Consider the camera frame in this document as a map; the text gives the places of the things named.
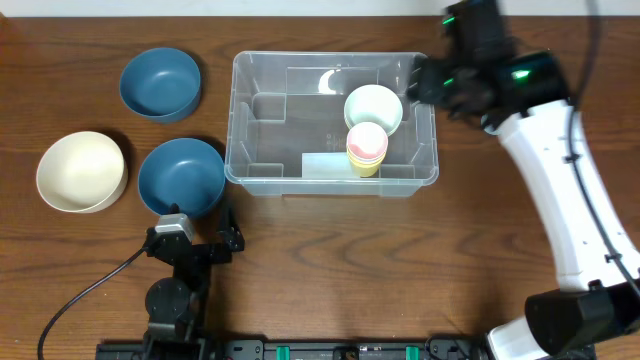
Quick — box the white small bowl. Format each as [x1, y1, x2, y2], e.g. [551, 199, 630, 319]
[344, 84, 404, 136]

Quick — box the pink cup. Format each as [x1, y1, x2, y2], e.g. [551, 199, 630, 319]
[346, 122, 388, 161]

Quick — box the yellow cup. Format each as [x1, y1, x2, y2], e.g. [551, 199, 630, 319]
[351, 163, 380, 178]
[347, 152, 385, 168]

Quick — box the yellow cup front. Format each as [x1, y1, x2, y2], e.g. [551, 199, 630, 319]
[351, 163, 380, 178]

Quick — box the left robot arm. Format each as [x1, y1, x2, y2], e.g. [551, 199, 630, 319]
[140, 200, 245, 360]

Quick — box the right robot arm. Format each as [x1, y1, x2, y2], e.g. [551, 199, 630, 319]
[409, 1, 639, 359]

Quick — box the clear plastic storage container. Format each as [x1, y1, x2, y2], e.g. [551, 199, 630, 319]
[225, 51, 439, 197]

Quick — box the dark blue bowl near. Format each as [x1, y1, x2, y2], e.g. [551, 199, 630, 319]
[137, 138, 226, 218]

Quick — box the dark blue bowl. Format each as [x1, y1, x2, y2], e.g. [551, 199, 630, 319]
[119, 47, 203, 124]
[137, 138, 226, 218]

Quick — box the cream large bowl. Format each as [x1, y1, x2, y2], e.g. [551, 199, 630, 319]
[36, 131, 128, 213]

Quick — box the dark blue bowl far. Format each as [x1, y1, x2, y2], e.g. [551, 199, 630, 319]
[119, 47, 203, 124]

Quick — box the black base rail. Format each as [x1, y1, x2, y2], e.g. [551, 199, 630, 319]
[95, 337, 492, 360]

